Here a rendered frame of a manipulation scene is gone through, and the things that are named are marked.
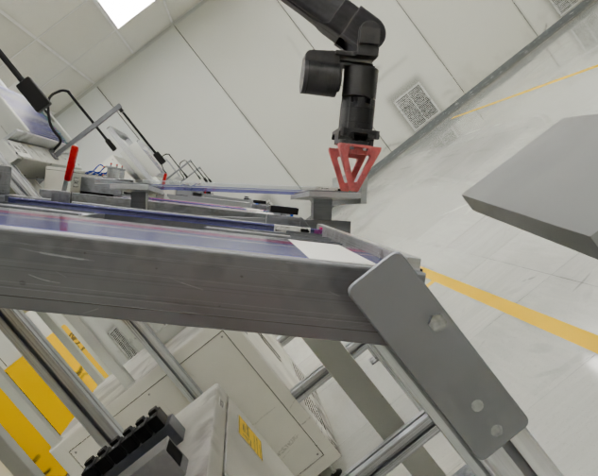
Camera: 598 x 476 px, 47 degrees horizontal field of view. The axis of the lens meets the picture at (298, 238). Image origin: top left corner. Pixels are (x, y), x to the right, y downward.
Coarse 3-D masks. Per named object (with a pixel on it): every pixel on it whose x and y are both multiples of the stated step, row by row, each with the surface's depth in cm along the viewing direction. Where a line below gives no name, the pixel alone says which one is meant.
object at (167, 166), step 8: (144, 144) 704; (152, 152) 754; (168, 160) 754; (184, 160) 747; (168, 168) 697; (192, 168) 748; (200, 168) 726; (168, 176) 684; (176, 176) 698; (200, 192) 723; (208, 192) 722; (240, 200) 695
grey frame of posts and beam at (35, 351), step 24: (0, 312) 122; (24, 312) 125; (24, 336) 121; (48, 360) 122; (384, 360) 127; (48, 384) 122; (72, 384) 122; (408, 384) 128; (72, 408) 123; (96, 408) 123; (432, 408) 128; (96, 432) 123; (120, 432) 125; (528, 432) 52; (504, 456) 52; (528, 456) 52
